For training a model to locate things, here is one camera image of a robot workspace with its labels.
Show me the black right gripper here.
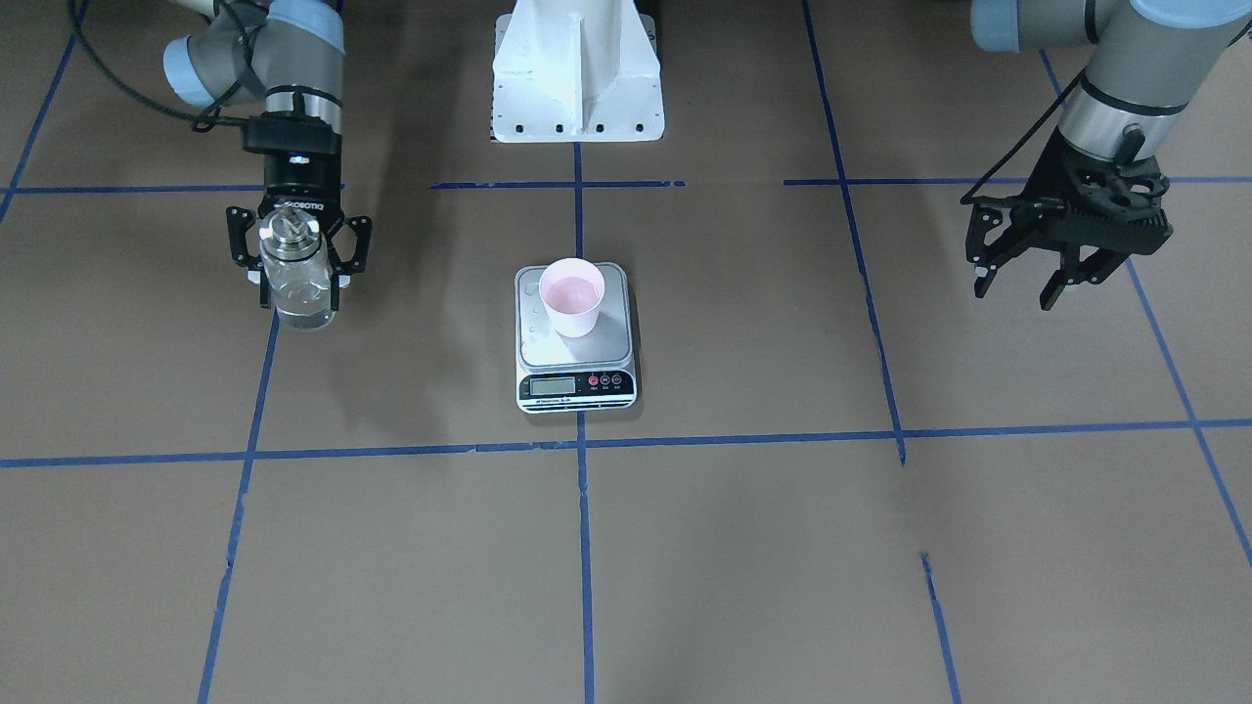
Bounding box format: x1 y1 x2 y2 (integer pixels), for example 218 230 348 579
225 114 373 309

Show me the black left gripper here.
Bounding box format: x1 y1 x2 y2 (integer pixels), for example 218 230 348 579
964 127 1173 311

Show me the glass sauce dispenser bottle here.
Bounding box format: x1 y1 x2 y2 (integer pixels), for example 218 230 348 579
259 205 336 332

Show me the pink paper cup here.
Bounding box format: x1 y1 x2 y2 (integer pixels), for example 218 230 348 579
538 258 606 338

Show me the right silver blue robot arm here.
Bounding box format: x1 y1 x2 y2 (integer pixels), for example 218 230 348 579
162 1 373 329

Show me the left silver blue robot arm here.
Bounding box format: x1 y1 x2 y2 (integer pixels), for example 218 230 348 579
962 1 1251 311

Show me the silver digital kitchen scale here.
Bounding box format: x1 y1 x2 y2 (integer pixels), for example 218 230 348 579
515 262 639 415

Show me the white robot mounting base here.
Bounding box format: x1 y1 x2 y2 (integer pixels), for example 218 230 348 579
490 1 666 144

